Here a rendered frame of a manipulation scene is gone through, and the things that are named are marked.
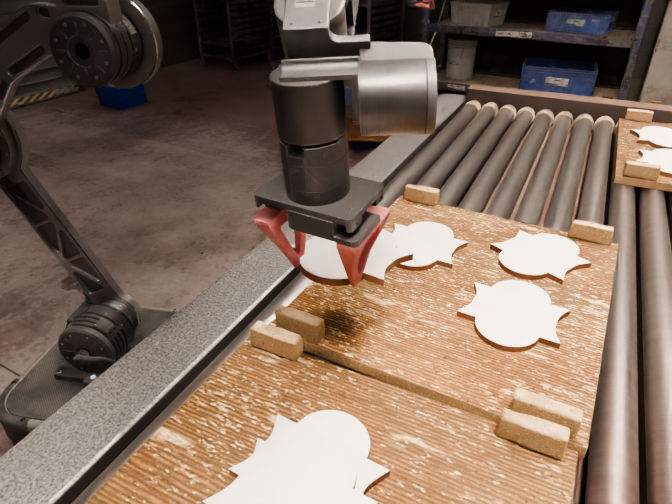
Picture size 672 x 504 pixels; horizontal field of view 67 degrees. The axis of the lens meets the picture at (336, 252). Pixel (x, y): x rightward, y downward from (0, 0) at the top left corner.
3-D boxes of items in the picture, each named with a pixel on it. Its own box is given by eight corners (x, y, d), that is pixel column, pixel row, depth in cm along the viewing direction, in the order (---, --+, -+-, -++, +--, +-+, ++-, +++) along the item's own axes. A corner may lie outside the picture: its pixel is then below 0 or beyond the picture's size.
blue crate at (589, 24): (543, 31, 441) (547, 10, 433) (556, 26, 466) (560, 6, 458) (605, 37, 415) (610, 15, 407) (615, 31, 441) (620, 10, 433)
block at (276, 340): (249, 346, 57) (247, 327, 55) (259, 336, 58) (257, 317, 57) (295, 363, 55) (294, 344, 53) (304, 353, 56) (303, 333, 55)
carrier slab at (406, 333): (266, 336, 61) (265, 326, 60) (400, 202, 91) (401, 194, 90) (583, 460, 46) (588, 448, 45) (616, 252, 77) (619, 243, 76)
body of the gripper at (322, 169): (293, 178, 51) (284, 107, 47) (386, 200, 47) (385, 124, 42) (254, 211, 47) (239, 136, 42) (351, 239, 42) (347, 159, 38)
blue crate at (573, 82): (517, 91, 464) (521, 65, 452) (521, 81, 497) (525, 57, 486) (591, 98, 444) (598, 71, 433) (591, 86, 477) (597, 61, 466)
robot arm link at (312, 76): (273, 48, 41) (261, 73, 37) (359, 44, 40) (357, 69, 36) (285, 129, 45) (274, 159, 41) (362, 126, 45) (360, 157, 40)
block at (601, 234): (566, 237, 78) (571, 222, 76) (568, 232, 79) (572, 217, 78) (610, 247, 75) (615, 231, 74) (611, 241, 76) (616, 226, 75)
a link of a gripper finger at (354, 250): (331, 250, 55) (323, 173, 49) (391, 269, 52) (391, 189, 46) (295, 289, 50) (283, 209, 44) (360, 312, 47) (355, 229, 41)
